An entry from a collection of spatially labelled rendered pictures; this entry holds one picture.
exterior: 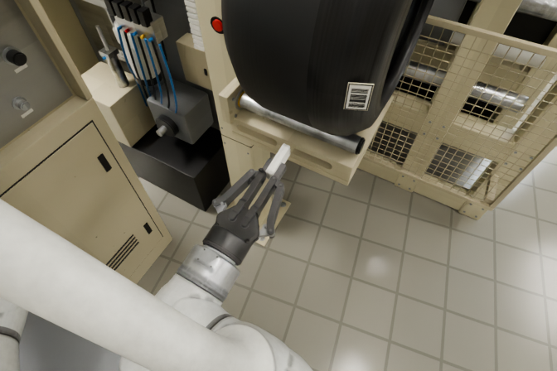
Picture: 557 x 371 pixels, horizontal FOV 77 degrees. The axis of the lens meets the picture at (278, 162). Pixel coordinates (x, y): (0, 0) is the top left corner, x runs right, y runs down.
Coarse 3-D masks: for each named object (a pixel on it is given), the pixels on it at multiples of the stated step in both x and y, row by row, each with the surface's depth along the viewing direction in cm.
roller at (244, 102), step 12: (240, 96) 92; (252, 108) 91; (264, 108) 90; (276, 120) 90; (288, 120) 88; (312, 132) 86; (324, 132) 85; (336, 144) 85; (348, 144) 83; (360, 144) 82
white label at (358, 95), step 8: (352, 88) 55; (360, 88) 55; (368, 88) 54; (352, 96) 56; (360, 96) 56; (368, 96) 56; (344, 104) 58; (352, 104) 58; (360, 104) 58; (368, 104) 57
